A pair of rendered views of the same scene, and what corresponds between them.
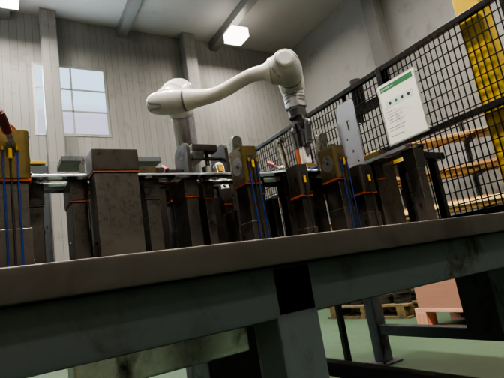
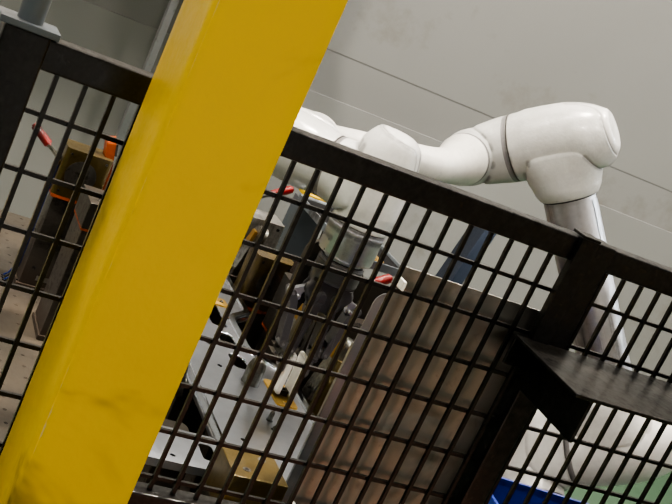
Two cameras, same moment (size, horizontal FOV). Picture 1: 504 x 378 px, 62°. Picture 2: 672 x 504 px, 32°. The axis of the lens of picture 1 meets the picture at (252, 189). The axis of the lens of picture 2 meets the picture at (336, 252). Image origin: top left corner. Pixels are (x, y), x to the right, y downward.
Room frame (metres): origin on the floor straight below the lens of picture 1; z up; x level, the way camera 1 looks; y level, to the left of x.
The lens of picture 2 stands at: (1.85, -1.95, 1.71)
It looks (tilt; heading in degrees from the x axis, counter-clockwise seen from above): 14 degrees down; 96
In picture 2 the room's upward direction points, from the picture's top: 25 degrees clockwise
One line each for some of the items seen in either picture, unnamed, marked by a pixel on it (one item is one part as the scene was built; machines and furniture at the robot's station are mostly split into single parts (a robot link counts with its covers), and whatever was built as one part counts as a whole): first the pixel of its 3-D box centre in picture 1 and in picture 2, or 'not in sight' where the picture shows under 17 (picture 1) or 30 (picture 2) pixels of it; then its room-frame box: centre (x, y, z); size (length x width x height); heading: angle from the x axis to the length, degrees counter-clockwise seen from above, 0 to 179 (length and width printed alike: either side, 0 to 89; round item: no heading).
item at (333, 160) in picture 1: (342, 195); not in sight; (1.46, -0.31, 0.87); 0.12 x 0.07 x 0.35; 33
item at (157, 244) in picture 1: (150, 227); not in sight; (1.31, 0.33, 0.84); 0.12 x 0.05 x 0.29; 33
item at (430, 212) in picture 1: (421, 189); not in sight; (1.43, -0.57, 0.84); 0.05 x 0.05 x 0.29; 33
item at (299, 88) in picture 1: (290, 78); (372, 175); (1.66, -0.23, 1.43); 0.13 x 0.11 x 0.16; 170
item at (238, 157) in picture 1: (252, 202); not in sight; (1.29, 0.00, 0.87); 0.12 x 0.07 x 0.35; 33
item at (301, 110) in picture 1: (298, 120); (330, 284); (1.67, -0.24, 1.25); 0.08 x 0.07 x 0.09; 33
